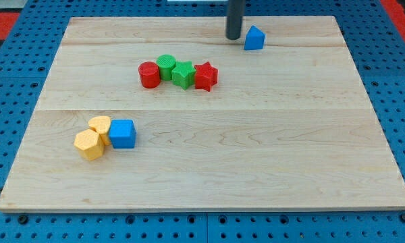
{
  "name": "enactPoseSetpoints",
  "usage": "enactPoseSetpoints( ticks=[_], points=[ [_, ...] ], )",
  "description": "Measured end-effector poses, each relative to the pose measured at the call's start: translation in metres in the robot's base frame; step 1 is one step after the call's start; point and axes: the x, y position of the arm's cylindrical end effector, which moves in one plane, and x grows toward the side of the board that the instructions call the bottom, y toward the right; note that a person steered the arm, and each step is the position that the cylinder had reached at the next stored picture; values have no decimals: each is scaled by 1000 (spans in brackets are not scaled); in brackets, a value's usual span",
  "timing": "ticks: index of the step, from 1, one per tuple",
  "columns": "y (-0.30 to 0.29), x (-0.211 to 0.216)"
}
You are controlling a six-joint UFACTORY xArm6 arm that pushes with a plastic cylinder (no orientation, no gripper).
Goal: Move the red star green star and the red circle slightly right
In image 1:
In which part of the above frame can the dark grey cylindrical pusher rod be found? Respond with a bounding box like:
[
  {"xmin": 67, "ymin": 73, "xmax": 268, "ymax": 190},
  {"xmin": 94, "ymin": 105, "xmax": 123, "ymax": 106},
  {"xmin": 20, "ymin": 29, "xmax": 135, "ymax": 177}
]
[{"xmin": 225, "ymin": 0, "xmax": 246, "ymax": 41}]

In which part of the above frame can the red star block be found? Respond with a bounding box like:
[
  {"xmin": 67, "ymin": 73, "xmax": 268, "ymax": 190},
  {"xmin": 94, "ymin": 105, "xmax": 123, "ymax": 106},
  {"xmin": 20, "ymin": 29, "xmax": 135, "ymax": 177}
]
[{"xmin": 194, "ymin": 61, "xmax": 218, "ymax": 92}]

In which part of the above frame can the green star block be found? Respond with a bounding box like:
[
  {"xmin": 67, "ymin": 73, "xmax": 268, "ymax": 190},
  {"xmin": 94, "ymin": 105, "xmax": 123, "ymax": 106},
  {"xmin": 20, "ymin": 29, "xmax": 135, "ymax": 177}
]
[{"xmin": 171, "ymin": 61, "xmax": 196, "ymax": 90}]

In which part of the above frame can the green cylinder block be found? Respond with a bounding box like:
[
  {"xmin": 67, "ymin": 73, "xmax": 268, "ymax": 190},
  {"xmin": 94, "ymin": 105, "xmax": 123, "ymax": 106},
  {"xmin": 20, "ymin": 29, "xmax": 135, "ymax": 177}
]
[{"xmin": 156, "ymin": 54, "xmax": 176, "ymax": 81}]

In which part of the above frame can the red cylinder block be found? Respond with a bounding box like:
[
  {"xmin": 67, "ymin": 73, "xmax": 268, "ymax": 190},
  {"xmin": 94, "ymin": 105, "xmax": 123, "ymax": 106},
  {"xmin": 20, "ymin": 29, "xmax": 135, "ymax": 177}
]
[{"xmin": 138, "ymin": 61, "xmax": 161, "ymax": 88}]

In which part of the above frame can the light wooden board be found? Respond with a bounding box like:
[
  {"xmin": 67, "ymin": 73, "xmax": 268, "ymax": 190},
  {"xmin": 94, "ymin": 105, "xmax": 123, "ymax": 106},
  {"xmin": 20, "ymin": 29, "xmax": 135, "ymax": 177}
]
[{"xmin": 0, "ymin": 16, "xmax": 405, "ymax": 213}]

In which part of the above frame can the blue cube block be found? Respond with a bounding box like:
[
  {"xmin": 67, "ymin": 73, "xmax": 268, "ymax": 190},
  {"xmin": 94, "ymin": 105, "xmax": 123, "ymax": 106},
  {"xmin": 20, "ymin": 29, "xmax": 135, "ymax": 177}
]
[{"xmin": 109, "ymin": 119, "xmax": 136, "ymax": 149}]

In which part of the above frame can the yellow heart block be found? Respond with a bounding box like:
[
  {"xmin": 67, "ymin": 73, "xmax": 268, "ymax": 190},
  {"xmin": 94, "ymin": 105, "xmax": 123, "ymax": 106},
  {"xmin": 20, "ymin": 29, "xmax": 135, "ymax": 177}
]
[{"xmin": 88, "ymin": 116, "xmax": 111, "ymax": 146}]

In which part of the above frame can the yellow hexagon block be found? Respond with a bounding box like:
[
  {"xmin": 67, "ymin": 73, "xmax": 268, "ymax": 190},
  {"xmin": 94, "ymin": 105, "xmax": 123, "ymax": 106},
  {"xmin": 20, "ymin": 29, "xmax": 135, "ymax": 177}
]
[{"xmin": 74, "ymin": 129, "xmax": 105, "ymax": 161}]

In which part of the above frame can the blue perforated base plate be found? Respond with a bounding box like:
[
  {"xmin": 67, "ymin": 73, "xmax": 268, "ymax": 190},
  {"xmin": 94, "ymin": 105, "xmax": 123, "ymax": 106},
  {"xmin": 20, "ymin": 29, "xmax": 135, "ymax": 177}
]
[{"xmin": 0, "ymin": 1, "xmax": 405, "ymax": 242}]

